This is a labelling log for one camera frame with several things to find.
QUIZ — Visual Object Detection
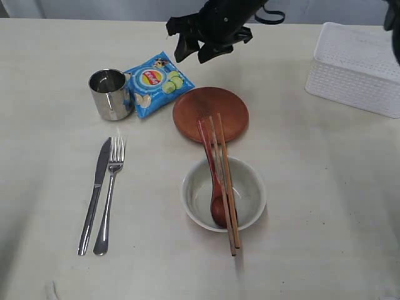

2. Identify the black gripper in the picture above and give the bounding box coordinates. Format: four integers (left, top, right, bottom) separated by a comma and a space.
166, 0, 253, 64

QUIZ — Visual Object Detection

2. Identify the blue potato chips bag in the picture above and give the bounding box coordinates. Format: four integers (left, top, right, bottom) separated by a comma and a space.
126, 52, 194, 119

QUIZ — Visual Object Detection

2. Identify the dark brown round plate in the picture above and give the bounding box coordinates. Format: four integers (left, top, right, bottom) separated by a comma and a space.
172, 87, 249, 143

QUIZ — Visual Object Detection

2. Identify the silver foil packet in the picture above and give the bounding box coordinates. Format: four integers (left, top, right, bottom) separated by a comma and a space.
88, 69, 134, 121

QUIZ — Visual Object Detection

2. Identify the silver metal fork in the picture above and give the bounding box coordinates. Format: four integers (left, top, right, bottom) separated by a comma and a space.
93, 136, 125, 256

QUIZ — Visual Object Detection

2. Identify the silver metal table knife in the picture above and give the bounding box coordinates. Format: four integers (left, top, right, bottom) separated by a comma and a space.
77, 137, 111, 256

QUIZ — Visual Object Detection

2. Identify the pale green ceramic bowl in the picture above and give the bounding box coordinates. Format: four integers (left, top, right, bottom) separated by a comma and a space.
181, 156, 266, 233

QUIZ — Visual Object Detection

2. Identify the dark brown wooden spoon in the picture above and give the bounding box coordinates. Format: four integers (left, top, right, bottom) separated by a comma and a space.
197, 119, 229, 228

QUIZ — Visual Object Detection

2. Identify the white perforated plastic basket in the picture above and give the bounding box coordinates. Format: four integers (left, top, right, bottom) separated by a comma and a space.
305, 22, 399, 119

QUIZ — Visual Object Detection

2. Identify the brown wooden chopstick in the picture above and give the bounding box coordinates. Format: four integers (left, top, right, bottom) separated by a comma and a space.
209, 116, 236, 256
217, 113, 241, 249

